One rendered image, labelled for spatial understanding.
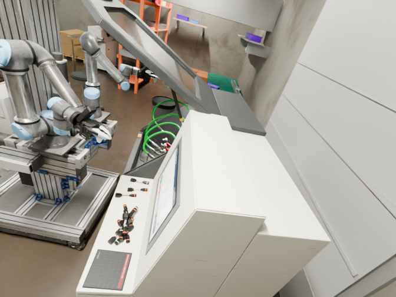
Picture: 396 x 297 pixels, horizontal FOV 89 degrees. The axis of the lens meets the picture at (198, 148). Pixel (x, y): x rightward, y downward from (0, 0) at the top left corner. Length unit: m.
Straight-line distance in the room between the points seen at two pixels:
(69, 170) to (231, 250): 1.29
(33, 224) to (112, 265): 1.28
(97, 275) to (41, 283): 1.18
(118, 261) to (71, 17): 8.48
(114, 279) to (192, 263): 0.40
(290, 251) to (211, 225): 0.33
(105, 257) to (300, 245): 0.83
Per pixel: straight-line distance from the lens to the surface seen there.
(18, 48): 1.37
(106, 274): 1.10
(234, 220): 0.64
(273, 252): 0.84
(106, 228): 1.22
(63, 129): 1.27
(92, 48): 1.84
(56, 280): 2.23
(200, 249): 0.75
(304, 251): 0.89
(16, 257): 2.43
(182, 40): 7.74
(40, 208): 2.41
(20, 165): 1.72
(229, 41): 7.67
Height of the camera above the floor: 1.99
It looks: 32 degrees down
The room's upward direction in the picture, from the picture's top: 16 degrees clockwise
